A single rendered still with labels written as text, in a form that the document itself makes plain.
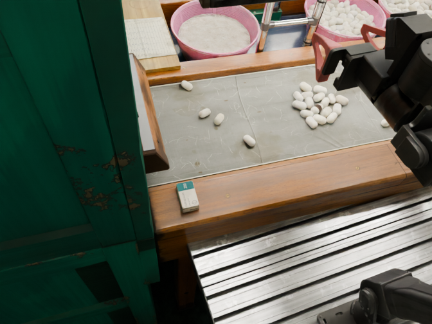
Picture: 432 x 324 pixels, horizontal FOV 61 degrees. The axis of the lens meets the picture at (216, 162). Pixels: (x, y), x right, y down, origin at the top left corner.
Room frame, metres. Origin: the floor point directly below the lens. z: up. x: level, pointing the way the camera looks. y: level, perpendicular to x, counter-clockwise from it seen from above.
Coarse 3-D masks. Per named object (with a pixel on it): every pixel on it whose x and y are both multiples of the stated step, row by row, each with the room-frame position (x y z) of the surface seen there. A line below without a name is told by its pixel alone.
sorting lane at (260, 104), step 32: (160, 96) 0.66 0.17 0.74; (192, 96) 0.68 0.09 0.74; (224, 96) 0.69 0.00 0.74; (256, 96) 0.71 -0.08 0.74; (288, 96) 0.73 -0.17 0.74; (352, 96) 0.76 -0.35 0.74; (160, 128) 0.56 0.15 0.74; (192, 128) 0.57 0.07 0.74; (224, 128) 0.59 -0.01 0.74; (256, 128) 0.60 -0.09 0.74; (288, 128) 0.62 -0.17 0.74; (320, 128) 0.63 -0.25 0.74; (352, 128) 0.65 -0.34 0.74; (384, 128) 0.67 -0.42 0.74; (192, 160) 0.48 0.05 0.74; (224, 160) 0.49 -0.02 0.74; (256, 160) 0.50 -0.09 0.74
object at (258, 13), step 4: (276, 4) 1.15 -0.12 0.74; (232, 8) 1.09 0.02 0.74; (260, 8) 1.15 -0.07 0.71; (276, 8) 1.15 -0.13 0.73; (280, 8) 1.17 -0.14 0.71; (240, 12) 1.12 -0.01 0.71; (252, 12) 1.13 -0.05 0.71; (256, 12) 1.13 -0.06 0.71; (260, 12) 1.13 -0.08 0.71; (276, 12) 1.15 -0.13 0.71; (280, 12) 1.15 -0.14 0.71; (248, 16) 1.11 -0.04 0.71; (256, 16) 1.12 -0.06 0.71; (260, 16) 1.13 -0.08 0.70; (272, 16) 1.15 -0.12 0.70; (276, 16) 1.15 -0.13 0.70; (280, 16) 1.16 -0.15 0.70; (244, 20) 1.11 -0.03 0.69; (260, 20) 1.13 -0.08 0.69; (272, 20) 1.15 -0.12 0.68; (276, 20) 1.15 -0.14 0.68
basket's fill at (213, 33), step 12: (192, 24) 0.98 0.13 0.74; (204, 24) 1.00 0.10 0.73; (216, 24) 1.00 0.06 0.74; (228, 24) 1.02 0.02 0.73; (240, 24) 1.02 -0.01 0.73; (180, 36) 0.93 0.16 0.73; (192, 36) 0.94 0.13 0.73; (204, 36) 0.93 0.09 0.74; (216, 36) 0.95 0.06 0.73; (228, 36) 0.95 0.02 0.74; (240, 36) 0.97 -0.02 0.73; (204, 48) 0.88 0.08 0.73; (216, 48) 0.89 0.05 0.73; (228, 48) 0.90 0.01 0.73; (240, 48) 0.91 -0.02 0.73
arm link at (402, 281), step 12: (372, 276) 0.24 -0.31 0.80; (384, 276) 0.24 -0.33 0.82; (396, 276) 0.24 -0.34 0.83; (408, 276) 0.24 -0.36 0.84; (360, 288) 0.23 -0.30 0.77; (372, 288) 0.22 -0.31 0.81; (384, 288) 0.21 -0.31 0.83; (396, 288) 0.21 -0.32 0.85; (408, 288) 0.21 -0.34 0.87; (420, 288) 0.20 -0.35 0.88; (384, 300) 0.19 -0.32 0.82; (396, 300) 0.19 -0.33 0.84; (408, 300) 0.19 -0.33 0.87; (420, 300) 0.18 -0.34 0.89; (384, 312) 0.18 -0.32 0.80; (396, 312) 0.18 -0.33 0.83; (408, 312) 0.17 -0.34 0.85; (420, 312) 0.17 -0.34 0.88
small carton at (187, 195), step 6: (180, 186) 0.38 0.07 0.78; (186, 186) 0.38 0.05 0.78; (192, 186) 0.38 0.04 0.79; (180, 192) 0.36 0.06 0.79; (186, 192) 0.36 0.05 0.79; (192, 192) 0.37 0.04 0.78; (180, 198) 0.35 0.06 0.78; (186, 198) 0.35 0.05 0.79; (192, 198) 0.35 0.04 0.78; (180, 204) 0.34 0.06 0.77; (186, 204) 0.34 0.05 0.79; (192, 204) 0.34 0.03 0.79; (198, 204) 0.34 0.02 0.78; (186, 210) 0.33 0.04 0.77; (192, 210) 0.34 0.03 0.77
